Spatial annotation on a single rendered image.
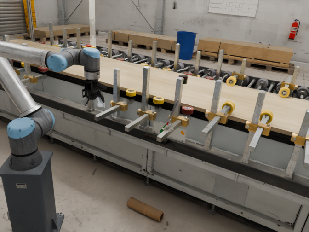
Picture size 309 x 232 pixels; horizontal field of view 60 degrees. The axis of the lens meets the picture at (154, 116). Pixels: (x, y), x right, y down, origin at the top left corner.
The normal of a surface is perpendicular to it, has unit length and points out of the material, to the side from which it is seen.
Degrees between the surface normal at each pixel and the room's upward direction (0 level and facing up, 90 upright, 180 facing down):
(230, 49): 90
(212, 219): 0
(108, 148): 90
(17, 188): 90
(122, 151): 90
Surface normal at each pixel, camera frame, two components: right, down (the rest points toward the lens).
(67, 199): 0.07, -0.90
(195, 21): -0.44, 0.34
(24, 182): 0.06, 0.42
